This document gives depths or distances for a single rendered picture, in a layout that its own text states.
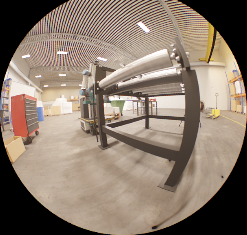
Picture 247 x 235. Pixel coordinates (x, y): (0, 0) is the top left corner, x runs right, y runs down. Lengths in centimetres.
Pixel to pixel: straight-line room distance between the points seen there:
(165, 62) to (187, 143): 43
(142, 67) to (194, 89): 32
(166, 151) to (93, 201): 58
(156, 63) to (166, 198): 85
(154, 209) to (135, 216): 12
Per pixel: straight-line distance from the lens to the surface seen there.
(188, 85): 38
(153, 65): 47
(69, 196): 71
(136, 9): 821
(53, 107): 886
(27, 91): 490
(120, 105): 388
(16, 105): 193
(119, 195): 62
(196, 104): 37
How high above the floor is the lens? 58
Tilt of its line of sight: 5 degrees down
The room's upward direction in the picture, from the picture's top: 2 degrees counter-clockwise
